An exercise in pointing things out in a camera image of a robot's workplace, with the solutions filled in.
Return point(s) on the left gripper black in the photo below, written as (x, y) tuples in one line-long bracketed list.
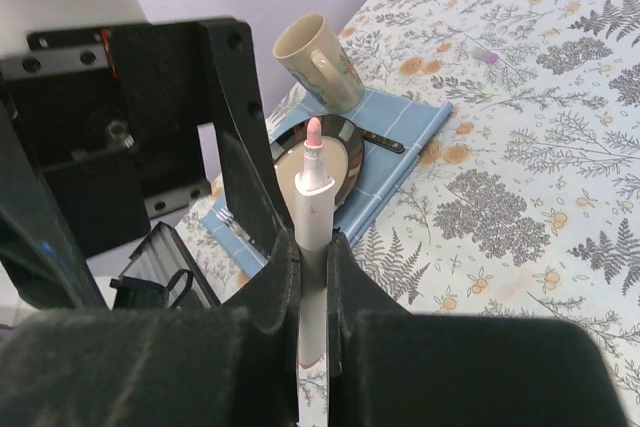
[(110, 115)]

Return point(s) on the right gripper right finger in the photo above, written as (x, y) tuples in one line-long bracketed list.
[(390, 367)]

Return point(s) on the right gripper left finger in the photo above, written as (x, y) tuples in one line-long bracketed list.
[(233, 365)]

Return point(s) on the white pink marker pen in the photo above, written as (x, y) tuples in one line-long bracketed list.
[(313, 230)]

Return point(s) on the purple marker pen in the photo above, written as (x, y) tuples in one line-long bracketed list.
[(484, 55)]

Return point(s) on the silver fork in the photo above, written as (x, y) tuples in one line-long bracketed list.
[(227, 219)]

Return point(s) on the floral tablecloth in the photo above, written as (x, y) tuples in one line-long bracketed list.
[(526, 202)]

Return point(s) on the beige ceramic mug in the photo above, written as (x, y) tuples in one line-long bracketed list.
[(311, 52)]

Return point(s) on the blue checked cloth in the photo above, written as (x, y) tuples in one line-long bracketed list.
[(367, 176)]

